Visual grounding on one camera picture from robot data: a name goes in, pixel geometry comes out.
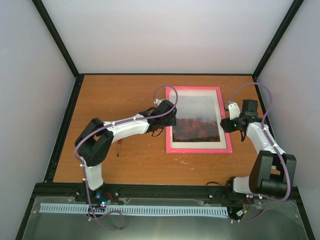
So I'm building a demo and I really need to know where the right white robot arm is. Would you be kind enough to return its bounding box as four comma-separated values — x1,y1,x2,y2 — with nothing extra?
220,99,297,201

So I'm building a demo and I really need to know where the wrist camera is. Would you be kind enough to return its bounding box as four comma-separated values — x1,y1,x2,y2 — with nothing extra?
224,101,241,120
153,98,163,106

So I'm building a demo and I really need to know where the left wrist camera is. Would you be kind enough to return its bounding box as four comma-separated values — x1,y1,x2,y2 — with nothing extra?
153,98,163,106

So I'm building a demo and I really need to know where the pink picture frame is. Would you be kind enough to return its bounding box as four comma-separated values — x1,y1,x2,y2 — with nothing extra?
164,85,233,155

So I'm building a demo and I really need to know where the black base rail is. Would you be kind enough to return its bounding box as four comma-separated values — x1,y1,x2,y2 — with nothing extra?
34,182,300,201

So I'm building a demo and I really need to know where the photo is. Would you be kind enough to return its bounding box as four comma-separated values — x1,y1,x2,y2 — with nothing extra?
172,95,221,143

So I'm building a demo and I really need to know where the black enclosure frame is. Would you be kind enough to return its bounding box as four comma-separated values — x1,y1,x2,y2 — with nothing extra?
16,0,304,240

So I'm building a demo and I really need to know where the light blue cable duct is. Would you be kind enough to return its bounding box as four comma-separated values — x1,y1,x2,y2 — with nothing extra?
38,203,228,218

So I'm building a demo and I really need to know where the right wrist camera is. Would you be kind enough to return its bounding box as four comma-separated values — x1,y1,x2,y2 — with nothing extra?
224,101,241,120

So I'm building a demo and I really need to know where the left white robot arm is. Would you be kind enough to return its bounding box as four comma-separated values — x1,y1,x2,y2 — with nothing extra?
73,99,177,202

